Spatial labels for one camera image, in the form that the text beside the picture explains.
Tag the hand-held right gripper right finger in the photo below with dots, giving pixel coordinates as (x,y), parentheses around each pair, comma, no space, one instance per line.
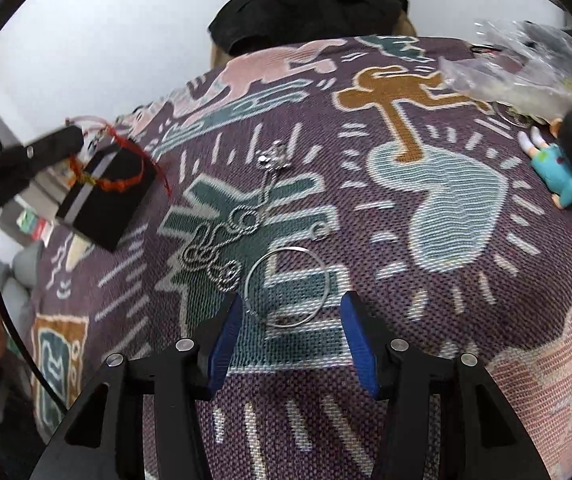
(361,345)

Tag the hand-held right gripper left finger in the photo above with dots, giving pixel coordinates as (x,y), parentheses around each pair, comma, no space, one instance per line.
(223,350)

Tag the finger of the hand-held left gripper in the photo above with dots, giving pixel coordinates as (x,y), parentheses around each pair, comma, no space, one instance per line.
(53,147)

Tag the silver bangle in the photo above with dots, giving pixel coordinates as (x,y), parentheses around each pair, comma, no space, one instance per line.
(326,280)

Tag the black jewelry box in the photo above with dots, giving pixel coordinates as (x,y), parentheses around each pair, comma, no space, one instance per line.
(111,212)

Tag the printed blanket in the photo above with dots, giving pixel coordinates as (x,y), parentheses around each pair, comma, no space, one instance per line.
(416,310)

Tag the grey cabinet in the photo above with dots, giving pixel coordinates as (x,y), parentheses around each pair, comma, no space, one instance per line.
(26,270)

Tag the black jacket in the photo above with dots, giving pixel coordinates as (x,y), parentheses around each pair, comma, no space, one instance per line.
(306,10)

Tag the clear plastic bag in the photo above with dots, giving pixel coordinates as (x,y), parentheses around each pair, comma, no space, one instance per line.
(516,75)

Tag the wooden chair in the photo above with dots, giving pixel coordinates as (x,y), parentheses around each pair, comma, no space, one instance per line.
(408,25)

